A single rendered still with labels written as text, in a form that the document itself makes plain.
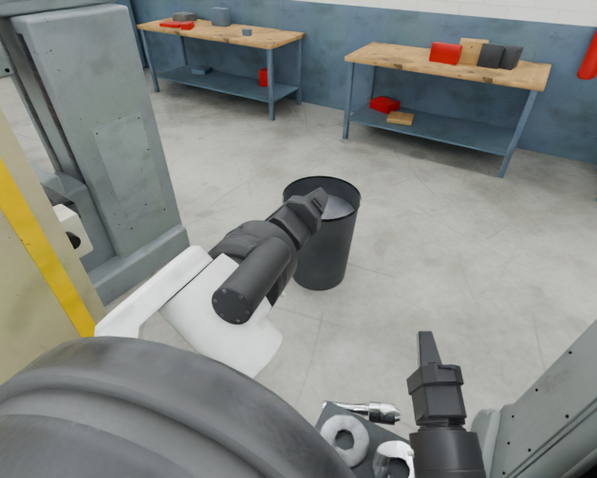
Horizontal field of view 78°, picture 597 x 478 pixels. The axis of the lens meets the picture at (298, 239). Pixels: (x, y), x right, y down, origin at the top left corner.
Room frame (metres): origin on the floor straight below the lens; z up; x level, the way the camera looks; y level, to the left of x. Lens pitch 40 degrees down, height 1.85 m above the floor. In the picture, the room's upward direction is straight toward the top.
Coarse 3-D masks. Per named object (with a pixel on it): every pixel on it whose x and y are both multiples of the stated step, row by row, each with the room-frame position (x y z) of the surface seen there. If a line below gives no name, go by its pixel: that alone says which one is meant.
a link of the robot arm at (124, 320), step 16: (192, 256) 0.23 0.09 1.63; (208, 256) 0.24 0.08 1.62; (160, 272) 0.21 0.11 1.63; (176, 272) 0.21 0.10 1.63; (192, 272) 0.22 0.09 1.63; (144, 288) 0.20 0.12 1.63; (160, 288) 0.20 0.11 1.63; (176, 288) 0.20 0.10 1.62; (128, 304) 0.18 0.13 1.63; (144, 304) 0.19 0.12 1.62; (160, 304) 0.19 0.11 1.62; (112, 320) 0.17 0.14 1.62; (128, 320) 0.17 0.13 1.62; (144, 320) 0.18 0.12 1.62; (96, 336) 0.17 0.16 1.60; (128, 336) 0.17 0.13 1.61
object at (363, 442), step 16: (320, 416) 0.33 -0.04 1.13; (336, 416) 0.32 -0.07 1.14; (352, 416) 0.32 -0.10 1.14; (320, 432) 0.30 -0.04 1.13; (336, 432) 0.29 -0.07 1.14; (352, 432) 0.29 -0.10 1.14; (368, 432) 0.30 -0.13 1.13; (384, 432) 0.30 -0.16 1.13; (336, 448) 0.27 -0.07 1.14; (352, 448) 0.27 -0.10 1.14; (368, 448) 0.27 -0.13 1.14; (384, 448) 0.27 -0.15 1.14; (400, 448) 0.27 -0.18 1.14; (352, 464) 0.24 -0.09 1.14; (368, 464) 0.24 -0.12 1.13; (384, 464) 0.24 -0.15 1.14; (400, 464) 0.24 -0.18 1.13
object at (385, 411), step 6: (378, 402) 0.43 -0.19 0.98; (378, 408) 0.41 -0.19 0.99; (384, 408) 0.41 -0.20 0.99; (390, 408) 0.41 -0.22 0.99; (378, 414) 0.40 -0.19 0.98; (384, 414) 0.40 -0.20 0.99; (390, 414) 0.39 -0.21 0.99; (378, 420) 0.39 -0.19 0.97; (384, 420) 0.39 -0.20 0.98; (390, 420) 0.39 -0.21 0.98
